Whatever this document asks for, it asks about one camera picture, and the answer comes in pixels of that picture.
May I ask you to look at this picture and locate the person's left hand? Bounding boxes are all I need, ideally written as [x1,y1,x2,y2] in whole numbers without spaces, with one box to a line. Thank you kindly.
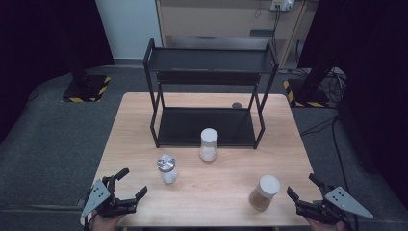
[90,213,126,231]

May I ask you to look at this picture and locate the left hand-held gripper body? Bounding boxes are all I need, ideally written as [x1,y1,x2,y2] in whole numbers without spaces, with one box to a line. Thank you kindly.
[80,175,139,218]

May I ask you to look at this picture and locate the black curtain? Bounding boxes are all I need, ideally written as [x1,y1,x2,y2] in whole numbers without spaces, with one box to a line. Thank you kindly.
[297,0,408,201]
[0,0,115,143]

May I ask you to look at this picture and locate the bundle of black cables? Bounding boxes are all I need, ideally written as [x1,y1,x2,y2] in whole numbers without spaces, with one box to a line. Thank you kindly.
[320,66,348,104]

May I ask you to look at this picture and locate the white-lidded jar brown powder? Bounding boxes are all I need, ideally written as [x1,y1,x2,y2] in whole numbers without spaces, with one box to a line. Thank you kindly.
[248,174,282,212]

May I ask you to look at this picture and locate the light wooden cabinet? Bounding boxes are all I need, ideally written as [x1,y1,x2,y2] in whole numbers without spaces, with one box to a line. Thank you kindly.
[155,0,310,69]

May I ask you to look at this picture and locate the black metal two-tier rack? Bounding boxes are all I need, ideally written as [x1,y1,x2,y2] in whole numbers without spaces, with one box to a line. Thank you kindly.
[142,37,280,150]

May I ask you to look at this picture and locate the small silver-lidded glass jar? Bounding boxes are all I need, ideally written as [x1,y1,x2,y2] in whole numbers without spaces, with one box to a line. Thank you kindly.
[156,153,179,185]

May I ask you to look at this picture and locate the black power strip cable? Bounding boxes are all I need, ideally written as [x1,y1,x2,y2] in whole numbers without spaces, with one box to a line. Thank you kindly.
[270,9,281,51]

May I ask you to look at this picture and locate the long black floor cable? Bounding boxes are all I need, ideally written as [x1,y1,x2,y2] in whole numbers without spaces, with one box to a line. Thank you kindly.
[299,115,361,231]

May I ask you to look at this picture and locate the black stand with striped base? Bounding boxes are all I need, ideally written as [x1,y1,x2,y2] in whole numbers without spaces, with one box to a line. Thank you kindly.
[283,61,338,109]
[61,57,112,104]

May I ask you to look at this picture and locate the white power strip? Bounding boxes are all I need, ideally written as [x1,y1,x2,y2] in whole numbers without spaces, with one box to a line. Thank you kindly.
[269,0,295,12]

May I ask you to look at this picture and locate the grey cabinet label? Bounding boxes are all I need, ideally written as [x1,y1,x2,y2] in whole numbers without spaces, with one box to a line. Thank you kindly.
[249,29,275,38]

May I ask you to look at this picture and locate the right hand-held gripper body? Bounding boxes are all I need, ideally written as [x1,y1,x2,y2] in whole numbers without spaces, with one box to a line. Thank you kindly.
[295,184,375,225]

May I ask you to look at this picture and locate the person's right hand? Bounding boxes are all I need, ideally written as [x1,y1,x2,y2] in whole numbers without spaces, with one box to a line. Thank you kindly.
[304,218,349,231]

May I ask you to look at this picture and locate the tall white-lidded jar white powder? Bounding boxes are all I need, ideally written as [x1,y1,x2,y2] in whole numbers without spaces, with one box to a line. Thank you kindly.
[199,127,219,163]

